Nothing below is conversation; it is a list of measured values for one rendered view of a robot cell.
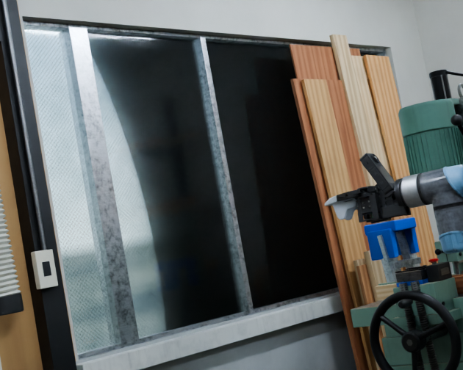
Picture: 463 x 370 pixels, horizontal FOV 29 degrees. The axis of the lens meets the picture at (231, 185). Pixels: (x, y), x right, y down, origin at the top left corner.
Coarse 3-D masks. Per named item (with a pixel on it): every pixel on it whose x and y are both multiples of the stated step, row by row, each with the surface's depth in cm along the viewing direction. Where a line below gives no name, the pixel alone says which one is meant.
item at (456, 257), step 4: (436, 244) 281; (440, 244) 280; (436, 248) 282; (440, 248) 281; (460, 252) 278; (440, 256) 281; (444, 256) 280; (448, 256) 279; (452, 256) 278; (456, 256) 277; (460, 256) 279; (440, 260) 281; (444, 260) 280; (448, 260) 279; (452, 260) 278; (456, 260) 277; (460, 260) 278; (456, 264) 282
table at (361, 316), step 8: (368, 304) 297; (376, 304) 292; (456, 304) 266; (352, 312) 290; (360, 312) 288; (368, 312) 286; (392, 312) 280; (456, 312) 262; (352, 320) 290; (360, 320) 288; (368, 320) 286; (392, 320) 280; (400, 320) 267; (416, 320) 264; (432, 320) 260; (440, 320) 259
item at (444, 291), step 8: (448, 280) 266; (408, 288) 265; (424, 288) 262; (432, 288) 260; (440, 288) 262; (448, 288) 266; (432, 296) 260; (440, 296) 261; (448, 296) 265; (456, 296) 268; (424, 304) 262; (448, 304) 264; (400, 312) 267; (416, 312) 264; (432, 312) 260
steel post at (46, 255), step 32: (0, 0) 318; (0, 32) 315; (0, 64) 316; (0, 96) 317; (32, 128) 318; (32, 160) 315; (32, 192) 312; (32, 224) 311; (32, 256) 307; (32, 288) 312; (64, 320) 313; (64, 352) 311
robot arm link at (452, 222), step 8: (440, 208) 201; (448, 208) 200; (456, 208) 200; (440, 216) 201; (448, 216) 200; (456, 216) 200; (440, 224) 201; (448, 224) 200; (456, 224) 199; (440, 232) 202; (448, 232) 200; (456, 232) 199; (440, 240) 203; (448, 240) 200; (456, 240) 199; (448, 248) 200; (456, 248) 199
